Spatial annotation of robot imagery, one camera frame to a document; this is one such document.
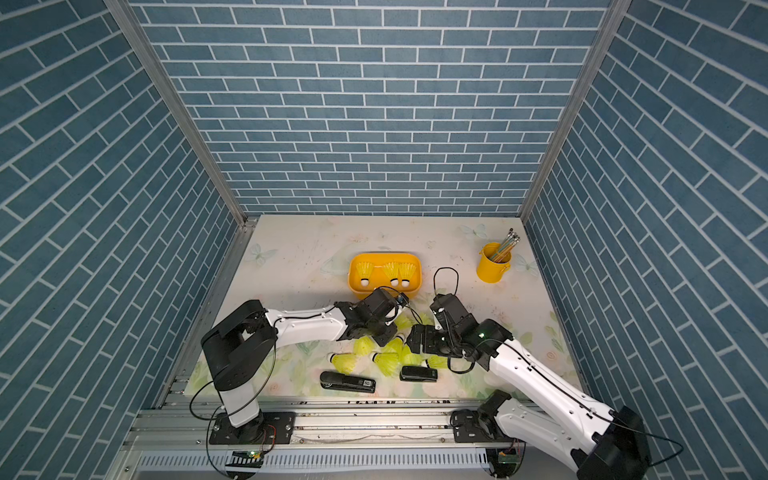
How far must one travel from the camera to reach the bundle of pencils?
3.13 feet

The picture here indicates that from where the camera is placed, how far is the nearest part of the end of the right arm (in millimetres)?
536

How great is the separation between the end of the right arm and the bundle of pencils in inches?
15.6
